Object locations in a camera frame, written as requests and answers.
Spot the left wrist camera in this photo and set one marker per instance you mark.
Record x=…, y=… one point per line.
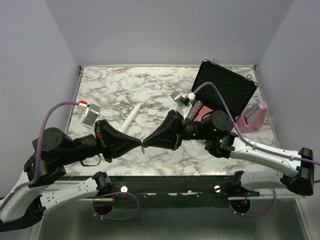
x=89, y=117

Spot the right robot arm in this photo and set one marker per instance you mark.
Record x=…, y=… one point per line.
x=290, y=169

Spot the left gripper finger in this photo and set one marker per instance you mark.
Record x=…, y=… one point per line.
x=116, y=137
x=121, y=148

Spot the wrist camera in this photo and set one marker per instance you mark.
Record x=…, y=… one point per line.
x=184, y=103
x=89, y=117

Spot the aluminium frame rail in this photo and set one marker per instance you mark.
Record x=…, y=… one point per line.
x=281, y=193

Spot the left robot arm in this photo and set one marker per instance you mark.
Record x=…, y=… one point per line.
x=26, y=206

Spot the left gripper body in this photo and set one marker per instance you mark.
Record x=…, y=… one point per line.
x=102, y=139

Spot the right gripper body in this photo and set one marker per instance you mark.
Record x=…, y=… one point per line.
x=180, y=127

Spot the pink card holder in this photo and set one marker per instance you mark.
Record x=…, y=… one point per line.
x=252, y=120

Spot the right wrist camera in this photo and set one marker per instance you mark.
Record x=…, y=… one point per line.
x=184, y=103

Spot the black poker chip case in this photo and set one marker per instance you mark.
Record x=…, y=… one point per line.
x=235, y=89

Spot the white cylindrical tube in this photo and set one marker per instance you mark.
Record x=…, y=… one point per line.
x=125, y=125

